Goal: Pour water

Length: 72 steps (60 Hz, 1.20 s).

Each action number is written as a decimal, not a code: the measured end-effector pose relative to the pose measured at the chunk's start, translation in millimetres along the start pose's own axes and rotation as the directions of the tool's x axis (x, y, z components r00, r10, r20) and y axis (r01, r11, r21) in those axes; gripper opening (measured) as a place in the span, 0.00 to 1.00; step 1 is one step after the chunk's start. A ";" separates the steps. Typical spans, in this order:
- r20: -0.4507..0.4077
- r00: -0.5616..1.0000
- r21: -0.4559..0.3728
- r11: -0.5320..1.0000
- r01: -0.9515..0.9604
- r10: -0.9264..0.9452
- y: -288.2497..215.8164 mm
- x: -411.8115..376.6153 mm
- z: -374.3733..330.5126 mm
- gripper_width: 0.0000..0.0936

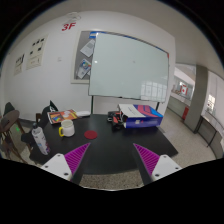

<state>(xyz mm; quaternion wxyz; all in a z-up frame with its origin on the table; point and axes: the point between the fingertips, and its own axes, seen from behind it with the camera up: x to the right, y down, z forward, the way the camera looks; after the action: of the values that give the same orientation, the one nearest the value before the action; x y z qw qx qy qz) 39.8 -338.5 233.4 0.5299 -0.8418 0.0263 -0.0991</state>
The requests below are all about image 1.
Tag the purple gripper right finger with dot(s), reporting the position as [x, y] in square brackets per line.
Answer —
[156, 166]

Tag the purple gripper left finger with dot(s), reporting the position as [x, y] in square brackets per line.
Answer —
[66, 166]

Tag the white water bottle black cap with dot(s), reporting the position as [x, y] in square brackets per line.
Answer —
[39, 137]

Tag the red round coaster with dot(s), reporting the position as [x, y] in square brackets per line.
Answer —
[90, 134]

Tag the black round table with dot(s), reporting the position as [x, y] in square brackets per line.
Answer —
[111, 151]

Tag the colourful book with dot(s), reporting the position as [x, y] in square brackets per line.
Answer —
[59, 116]

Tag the white flat object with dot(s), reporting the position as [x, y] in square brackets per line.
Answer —
[83, 113]

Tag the blue white cardboard box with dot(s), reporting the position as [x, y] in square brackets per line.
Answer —
[139, 116]

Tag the red black tool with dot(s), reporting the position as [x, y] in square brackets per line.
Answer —
[116, 119]

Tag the brown wooden chair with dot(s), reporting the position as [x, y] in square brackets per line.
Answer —
[10, 118]

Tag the large whiteboard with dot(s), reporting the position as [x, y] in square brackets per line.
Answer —
[128, 68]

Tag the grey notice board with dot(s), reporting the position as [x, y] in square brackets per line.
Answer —
[84, 48]

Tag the white mug yellow handle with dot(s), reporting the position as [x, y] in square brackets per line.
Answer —
[66, 129]

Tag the small white wall poster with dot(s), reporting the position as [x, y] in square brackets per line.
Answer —
[19, 64]

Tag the red 3F wall sign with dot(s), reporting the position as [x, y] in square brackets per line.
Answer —
[68, 26]

